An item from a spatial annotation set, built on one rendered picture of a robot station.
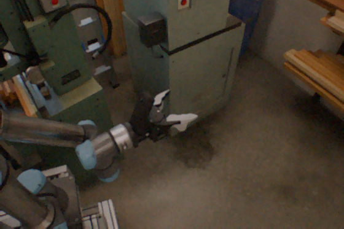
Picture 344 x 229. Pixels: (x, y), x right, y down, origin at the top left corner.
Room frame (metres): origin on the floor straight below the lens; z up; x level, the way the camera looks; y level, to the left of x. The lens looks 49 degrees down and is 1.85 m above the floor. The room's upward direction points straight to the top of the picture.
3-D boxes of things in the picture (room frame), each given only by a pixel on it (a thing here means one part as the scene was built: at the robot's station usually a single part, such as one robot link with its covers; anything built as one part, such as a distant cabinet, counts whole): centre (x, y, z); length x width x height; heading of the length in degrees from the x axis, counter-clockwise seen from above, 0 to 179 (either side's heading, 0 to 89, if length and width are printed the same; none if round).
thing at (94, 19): (1.83, 0.73, 0.58); 0.27 x 0.25 x 1.16; 37
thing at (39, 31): (0.93, 0.60, 1.23); 0.09 x 0.08 x 0.15; 130
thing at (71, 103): (0.99, 0.77, 0.76); 0.57 x 0.45 x 0.09; 130
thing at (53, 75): (0.91, 0.62, 1.02); 0.09 x 0.07 x 0.12; 40
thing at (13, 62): (0.92, 0.85, 1.03); 0.14 x 0.07 x 0.09; 130
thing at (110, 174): (0.38, 0.23, 1.12); 0.11 x 0.08 x 0.11; 34
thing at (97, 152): (0.36, 0.22, 1.21); 0.11 x 0.08 x 0.09; 124
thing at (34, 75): (0.90, 0.69, 1.02); 0.12 x 0.03 x 0.12; 130
